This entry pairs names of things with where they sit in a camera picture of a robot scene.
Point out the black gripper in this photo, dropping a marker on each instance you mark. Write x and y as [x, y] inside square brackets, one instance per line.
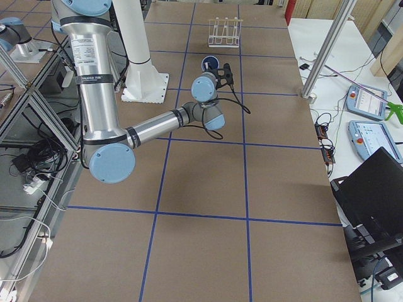
[213, 70]

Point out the light blue plastic cup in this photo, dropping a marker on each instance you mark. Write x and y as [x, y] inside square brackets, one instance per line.
[209, 63]

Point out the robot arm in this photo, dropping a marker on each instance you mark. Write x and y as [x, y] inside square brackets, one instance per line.
[107, 144]
[13, 32]

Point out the upper teach pendant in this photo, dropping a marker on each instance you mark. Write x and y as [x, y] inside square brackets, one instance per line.
[365, 104]

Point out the teach pendant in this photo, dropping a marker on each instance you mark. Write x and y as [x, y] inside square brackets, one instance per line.
[368, 136]
[365, 104]

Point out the lower teach pendant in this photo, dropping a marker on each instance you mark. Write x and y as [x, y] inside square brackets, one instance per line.
[368, 136]

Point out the green plastic tool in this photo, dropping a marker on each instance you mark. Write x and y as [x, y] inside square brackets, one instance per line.
[397, 110]

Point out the black laptop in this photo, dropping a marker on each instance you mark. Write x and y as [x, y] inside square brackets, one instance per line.
[371, 198]

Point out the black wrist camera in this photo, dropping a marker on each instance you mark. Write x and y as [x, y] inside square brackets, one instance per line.
[228, 75]

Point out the white wire cup holder rack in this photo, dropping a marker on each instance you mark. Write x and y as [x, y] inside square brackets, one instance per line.
[224, 32]

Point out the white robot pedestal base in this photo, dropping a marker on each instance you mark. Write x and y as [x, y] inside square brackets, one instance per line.
[143, 82]

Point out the aluminium frame post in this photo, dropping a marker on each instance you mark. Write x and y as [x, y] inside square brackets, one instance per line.
[326, 48]

